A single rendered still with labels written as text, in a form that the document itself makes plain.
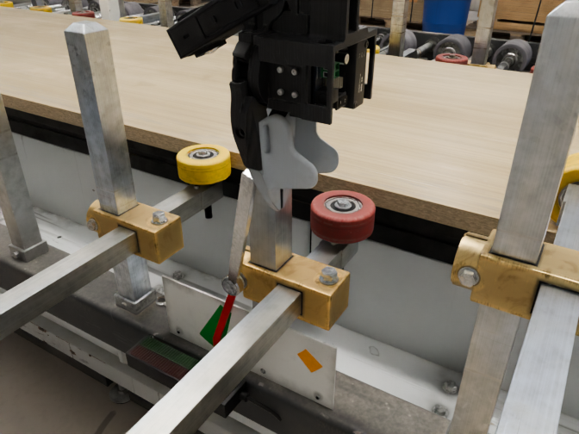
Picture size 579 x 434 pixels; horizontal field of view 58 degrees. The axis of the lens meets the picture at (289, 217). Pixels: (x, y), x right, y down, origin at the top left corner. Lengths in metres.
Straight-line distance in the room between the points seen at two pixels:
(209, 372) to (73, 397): 1.25
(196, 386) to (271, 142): 0.22
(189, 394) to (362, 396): 0.27
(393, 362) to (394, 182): 0.29
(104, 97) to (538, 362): 0.54
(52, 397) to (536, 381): 1.52
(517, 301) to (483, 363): 0.09
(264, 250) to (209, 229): 0.39
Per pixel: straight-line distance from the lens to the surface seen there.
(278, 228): 0.56
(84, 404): 1.70
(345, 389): 0.69
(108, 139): 0.69
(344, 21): 0.36
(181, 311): 0.73
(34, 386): 1.80
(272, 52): 0.37
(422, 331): 0.83
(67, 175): 1.21
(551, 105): 0.41
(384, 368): 0.83
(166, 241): 0.70
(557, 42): 0.40
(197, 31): 0.43
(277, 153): 0.41
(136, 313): 0.82
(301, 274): 0.58
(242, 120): 0.38
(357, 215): 0.62
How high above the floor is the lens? 1.21
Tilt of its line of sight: 30 degrees down
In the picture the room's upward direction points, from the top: straight up
